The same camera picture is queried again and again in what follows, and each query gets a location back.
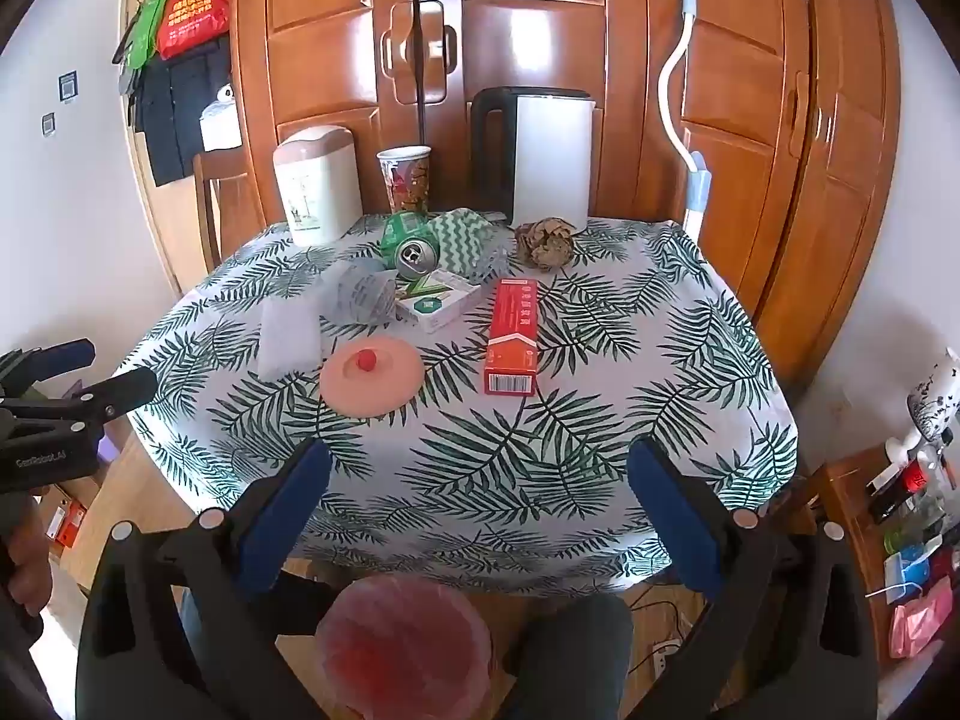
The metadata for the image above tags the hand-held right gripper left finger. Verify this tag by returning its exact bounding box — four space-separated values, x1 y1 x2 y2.
75 438 335 720

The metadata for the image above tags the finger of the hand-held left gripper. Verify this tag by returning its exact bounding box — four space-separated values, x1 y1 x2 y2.
73 366 159 430
0 339 97 392

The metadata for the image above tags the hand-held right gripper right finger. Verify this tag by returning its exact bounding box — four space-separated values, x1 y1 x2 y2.
626 434 880 720

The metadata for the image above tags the bin with pink bag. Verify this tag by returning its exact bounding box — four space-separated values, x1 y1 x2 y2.
315 577 500 720

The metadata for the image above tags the green and white small box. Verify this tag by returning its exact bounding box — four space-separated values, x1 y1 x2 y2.
394 270 483 334

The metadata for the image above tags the green drink can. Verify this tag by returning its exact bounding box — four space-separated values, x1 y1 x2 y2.
380 211 440 281

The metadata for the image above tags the person's left hand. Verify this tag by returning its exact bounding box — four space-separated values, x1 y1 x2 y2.
0 517 53 635

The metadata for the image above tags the purple item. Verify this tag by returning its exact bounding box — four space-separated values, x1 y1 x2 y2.
96 418 137 467

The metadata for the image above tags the cardboard box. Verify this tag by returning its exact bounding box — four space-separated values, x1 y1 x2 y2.
43 478 100 565

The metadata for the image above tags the white power strip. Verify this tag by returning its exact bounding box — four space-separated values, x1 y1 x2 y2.
648 637 685 681

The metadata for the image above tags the pink round lid red knob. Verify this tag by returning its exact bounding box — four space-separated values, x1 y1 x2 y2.
321 339 425 418

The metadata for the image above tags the leaf print tablecloth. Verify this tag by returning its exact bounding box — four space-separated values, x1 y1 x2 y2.
129 211 800 599

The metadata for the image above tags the wooden side table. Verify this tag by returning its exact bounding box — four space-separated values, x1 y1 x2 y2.
816 441 960 662

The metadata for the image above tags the wooden chair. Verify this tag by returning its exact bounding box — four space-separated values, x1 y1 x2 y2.
193 148 265 280

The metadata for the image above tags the red long carton box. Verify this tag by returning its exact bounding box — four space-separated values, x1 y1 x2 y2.
483 277 542 397

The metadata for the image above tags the pink packet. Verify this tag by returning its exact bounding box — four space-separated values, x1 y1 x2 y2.
888 580 955 659

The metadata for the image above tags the dark hanging clothing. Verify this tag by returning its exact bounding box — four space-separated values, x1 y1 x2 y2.
129 36 235 186

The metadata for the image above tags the white desktop bin with lid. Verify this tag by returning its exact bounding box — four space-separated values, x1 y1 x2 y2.
271 125 363 248

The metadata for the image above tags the white plastic bag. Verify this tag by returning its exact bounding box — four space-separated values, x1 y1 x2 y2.
199 82 243 152

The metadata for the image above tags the white patterned mug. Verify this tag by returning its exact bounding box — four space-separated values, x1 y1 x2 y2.
906 348 960 445

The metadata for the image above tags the crumpled brown paper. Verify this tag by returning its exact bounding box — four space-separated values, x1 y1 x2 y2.
515 217 578 272

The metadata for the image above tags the green zigzag cloth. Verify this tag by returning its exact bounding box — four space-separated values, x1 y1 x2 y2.
426 211 505 275

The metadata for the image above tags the green shopping bag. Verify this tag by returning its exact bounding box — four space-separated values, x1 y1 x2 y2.
112 0 182 70

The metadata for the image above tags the printed paper cup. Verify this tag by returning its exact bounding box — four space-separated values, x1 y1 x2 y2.
376 145 434 218

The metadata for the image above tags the wooden wardrobe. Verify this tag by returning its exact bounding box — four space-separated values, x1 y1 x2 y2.
228 0 902 392

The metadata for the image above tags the red shopping bag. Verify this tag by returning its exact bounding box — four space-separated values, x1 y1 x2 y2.
155 0 233 62

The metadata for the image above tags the white and black electric kettle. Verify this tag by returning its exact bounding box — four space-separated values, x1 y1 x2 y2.
469 86 598 230

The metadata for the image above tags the white gooseneck phone holder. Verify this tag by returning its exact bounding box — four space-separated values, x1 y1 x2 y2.
539 0 710 238

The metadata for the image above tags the black cable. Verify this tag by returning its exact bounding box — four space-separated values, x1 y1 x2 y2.
624 582 700 680

